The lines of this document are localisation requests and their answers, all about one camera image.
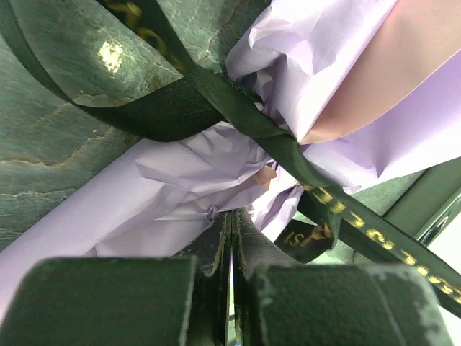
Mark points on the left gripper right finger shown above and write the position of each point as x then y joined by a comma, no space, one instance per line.
281,302

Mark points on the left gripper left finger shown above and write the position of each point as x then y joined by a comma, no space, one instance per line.
181,300

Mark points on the black ribbon with gold lettering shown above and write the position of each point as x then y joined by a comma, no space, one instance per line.
230,101

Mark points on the purple pink wrapping paper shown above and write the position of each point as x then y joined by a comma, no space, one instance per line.
173,180

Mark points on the aluminium frame rail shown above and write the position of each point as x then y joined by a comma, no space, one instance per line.
409,202

